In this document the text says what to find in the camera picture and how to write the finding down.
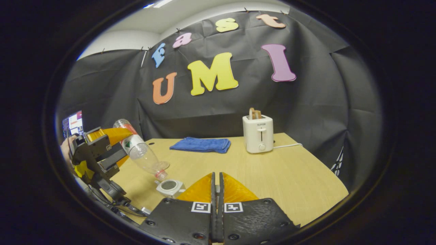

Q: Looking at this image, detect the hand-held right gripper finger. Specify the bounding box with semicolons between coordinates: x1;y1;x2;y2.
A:
218;171;300;245
139;171;217;245

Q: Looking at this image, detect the ceiling light panel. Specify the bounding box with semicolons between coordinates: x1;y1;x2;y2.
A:
143;0;174;9

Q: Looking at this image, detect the clear plastic water bottle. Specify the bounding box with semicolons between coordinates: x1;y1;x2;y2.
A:
113;119;170;181

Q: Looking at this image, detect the white teacup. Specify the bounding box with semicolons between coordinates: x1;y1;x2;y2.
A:
156;179;186;199

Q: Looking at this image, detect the computer monitor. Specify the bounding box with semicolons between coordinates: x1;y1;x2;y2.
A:
62;110;84;139

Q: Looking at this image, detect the black backdrop cloth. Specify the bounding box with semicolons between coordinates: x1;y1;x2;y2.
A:
56;10;382;191

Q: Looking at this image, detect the white toaster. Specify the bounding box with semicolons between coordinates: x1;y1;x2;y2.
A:
242;115;274;154

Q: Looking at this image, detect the blue folded towel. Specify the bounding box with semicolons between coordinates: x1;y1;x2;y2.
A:
169;137;231;154

